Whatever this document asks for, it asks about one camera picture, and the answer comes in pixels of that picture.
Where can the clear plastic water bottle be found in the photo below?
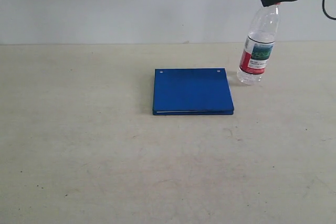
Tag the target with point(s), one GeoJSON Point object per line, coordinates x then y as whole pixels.
{"type": "Point", "coordinates": [259, 44]}

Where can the blue binder folder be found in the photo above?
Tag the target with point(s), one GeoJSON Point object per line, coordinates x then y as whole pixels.
{"type": "Point", "coordinates": [193, 91]}

